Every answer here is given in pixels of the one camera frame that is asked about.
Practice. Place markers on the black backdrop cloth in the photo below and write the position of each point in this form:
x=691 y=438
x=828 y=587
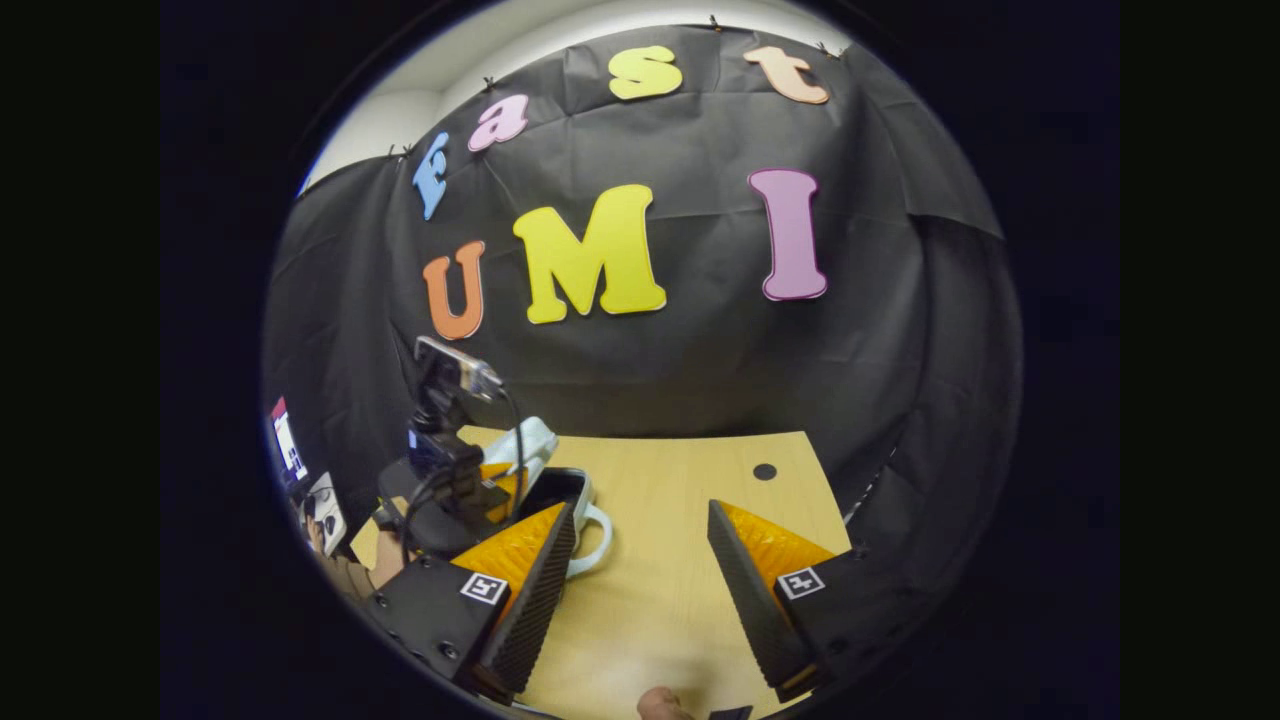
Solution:
x=700 y=380

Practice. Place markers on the light blue suitcase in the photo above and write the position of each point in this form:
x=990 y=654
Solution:
x=530 y=440

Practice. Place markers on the bright screen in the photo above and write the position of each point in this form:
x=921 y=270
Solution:
x=288 y=445

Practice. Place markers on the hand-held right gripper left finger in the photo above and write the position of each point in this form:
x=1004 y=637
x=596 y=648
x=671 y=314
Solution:
x=535 y=590

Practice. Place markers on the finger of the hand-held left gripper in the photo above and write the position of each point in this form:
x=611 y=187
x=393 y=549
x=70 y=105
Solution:
x=515 y=480

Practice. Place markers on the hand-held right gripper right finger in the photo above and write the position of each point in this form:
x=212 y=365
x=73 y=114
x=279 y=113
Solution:
x=745 y=590

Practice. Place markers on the white plastic device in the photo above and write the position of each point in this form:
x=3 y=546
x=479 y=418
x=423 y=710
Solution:
x=325 y=515

